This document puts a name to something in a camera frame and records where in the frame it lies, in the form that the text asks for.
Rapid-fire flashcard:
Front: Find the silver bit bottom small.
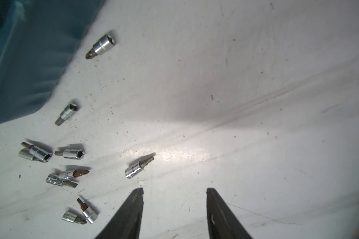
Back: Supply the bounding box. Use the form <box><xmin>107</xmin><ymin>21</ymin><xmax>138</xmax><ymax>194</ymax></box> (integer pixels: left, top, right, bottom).
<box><xmin>76</xmin><ymin>198</ymin><xmax>98</xmax><ymax>224</ymax></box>

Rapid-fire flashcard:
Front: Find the silver bit cluster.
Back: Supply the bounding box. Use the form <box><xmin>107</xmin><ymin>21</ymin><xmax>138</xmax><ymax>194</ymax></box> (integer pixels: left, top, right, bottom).
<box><xmin>54</xmin><ymin>149</ymin><xmax>85</xmax><ymax>160</ymax></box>
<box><xmin>19</xmin><ymin>142</ymin><xmax>53</xmax><ymax>163</ymax></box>

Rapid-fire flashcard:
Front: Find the silver bit cluster right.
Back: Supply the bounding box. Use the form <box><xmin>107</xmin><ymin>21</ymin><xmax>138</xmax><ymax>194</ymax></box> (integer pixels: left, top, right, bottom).
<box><xmin>54</xmin><ymin>149</ymin><xmax>85</xmax><ymax>160</ymax></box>

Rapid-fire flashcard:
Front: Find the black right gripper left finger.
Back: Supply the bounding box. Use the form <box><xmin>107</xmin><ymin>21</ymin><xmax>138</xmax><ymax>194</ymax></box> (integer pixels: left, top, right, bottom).
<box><xmin>95</xmin><ymin>187</ymin><xmax>144</xmax><ymax>239</ymax></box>

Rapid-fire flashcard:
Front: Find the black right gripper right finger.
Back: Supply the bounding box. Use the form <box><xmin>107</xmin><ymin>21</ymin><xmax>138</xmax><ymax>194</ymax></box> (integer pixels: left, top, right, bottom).
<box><xmin>206</xmin><ymin>188</ymin><xmax>252</xmax><ymax>239</ymax></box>

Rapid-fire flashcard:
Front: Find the silver bit pair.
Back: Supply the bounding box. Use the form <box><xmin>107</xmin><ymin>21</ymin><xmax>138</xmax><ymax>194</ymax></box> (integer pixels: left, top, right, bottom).
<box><xmin>46</xmin><ymin>170</ymin><xmax>90</xmax><ymax>188</ymax></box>

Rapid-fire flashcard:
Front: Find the silver bit bottom long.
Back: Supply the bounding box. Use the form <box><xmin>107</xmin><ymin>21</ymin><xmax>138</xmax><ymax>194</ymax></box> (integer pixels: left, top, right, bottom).
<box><xmin>62</xmin><ymin>211</ymin><xmax>87</xmax><ymax>225</ymax></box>

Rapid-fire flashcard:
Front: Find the dark teal storage box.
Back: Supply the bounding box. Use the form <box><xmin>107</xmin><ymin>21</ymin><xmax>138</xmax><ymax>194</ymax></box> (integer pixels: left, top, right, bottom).
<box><xmin>0</xmin><ymin>1</ymin><xmax>104</xmax><ymax>124</ymax></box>

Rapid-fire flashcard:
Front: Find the silver bit cluster left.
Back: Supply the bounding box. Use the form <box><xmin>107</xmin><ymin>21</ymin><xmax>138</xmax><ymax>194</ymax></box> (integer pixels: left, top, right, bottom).
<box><xmin>19</xmin><ymin>142</ymin><xmax>53</xmax><ymax>163</ymax></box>

